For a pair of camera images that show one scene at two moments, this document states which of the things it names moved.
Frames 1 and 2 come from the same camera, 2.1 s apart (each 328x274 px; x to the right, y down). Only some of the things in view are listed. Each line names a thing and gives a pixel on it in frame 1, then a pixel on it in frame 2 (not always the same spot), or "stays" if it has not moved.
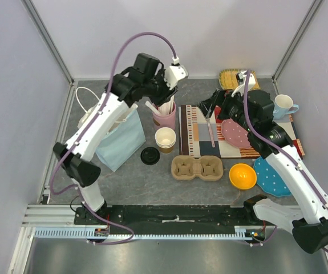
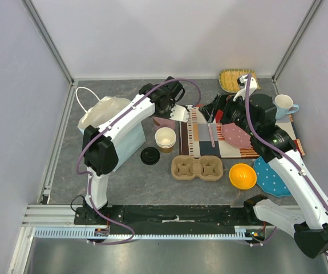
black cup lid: x=150 y=155 stays
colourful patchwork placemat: x=201 y=137 stays
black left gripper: x=166 y=96 -> x=167 y=116
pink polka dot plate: x=234 y=134 stays
